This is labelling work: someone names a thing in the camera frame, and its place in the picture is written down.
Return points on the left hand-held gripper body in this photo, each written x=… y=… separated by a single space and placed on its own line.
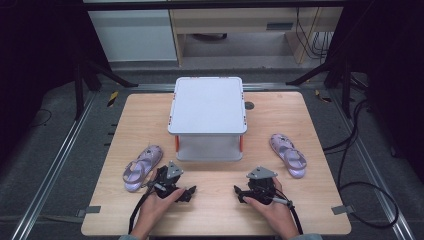
x=168 y=183

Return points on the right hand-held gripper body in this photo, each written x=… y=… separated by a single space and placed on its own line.
x=261 y=186

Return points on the purple sandal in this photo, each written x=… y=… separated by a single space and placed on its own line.
x=146 y=160
x=289 y=156

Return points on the person's right hand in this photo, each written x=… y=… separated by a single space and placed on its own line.
x=278 y=213

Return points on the person's left hand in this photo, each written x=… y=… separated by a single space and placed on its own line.
x=151 y=213

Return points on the grey tape piece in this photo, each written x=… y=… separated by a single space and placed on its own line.
x=89 y=210
x=342 y=209

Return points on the yellow black tape strip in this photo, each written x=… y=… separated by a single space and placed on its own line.
x=112 y=98
x=322 y=96

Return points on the black metal stand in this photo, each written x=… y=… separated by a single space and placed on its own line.
x=79 y=90

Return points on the white cabinet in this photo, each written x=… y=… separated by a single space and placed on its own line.
x=133 y=33

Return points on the wooden desk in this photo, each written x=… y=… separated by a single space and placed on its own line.
x=233 y=20

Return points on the metal floor rail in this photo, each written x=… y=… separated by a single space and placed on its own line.
x=376 y=173
x=50 y=173

